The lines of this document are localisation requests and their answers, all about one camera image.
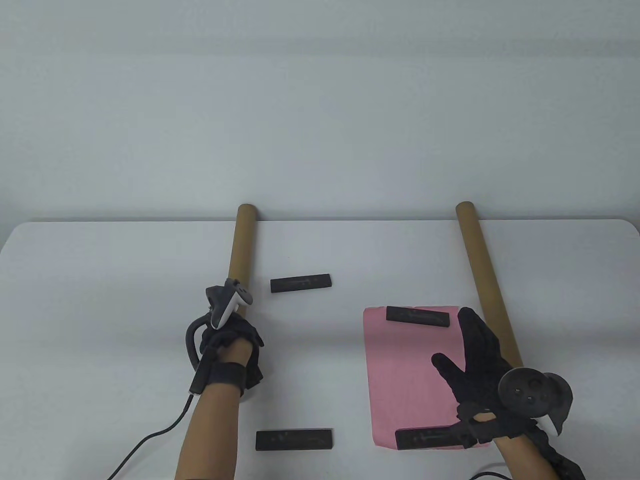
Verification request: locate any gray tracking controller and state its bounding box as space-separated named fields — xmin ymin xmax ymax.
xmin=498 ymin=367 xmax=573 ymax=436
xmin=186 ymin=278 xmax=253 ymax=373

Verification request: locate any black bar paperweight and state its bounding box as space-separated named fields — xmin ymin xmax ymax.
xmin=255 ymin=428 xmax=334 ymax=451
xmin=386 ymin=306 xmax=451 ymax=329
xmin=270 ymin=273 xmax=333 ymax=294
xmin=395 ymin=425 xmax=466 ymax=451

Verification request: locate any person's left hand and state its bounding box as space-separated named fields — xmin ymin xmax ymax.
xmin=200 ymin=315 xmax=264 ymax=396

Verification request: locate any black wrist strap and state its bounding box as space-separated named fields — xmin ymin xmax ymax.
xmin=207 ymin=364 xmax=247 ymax=386

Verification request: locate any person's right forearm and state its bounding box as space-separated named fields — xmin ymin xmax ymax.
xmin=492 ymin=432 xmax=556 ymax=480

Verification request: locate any person's right hand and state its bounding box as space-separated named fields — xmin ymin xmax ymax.
xmin=431 ymin=306 xmax=538 ymax=448

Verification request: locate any person's left forearm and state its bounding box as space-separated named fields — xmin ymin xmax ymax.
xmin=175 ymin=340 xmax=253 ymax=480

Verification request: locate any pink paper sheet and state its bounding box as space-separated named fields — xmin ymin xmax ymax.
xmin=362 ymin=306 xmax=488 ymax=449

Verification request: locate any brown cardboard mailing tube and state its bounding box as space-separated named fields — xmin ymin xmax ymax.
xmin=227 ymin=204 xmax=258 ymax=321
xmin=455 ymin=201 xmax=524 ymax=371

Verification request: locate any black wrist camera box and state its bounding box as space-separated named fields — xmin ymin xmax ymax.
xmin=190 ymin=350 xmax=217 ymax=394
xmin=537 ymin=430 xmax=586 ymax=480

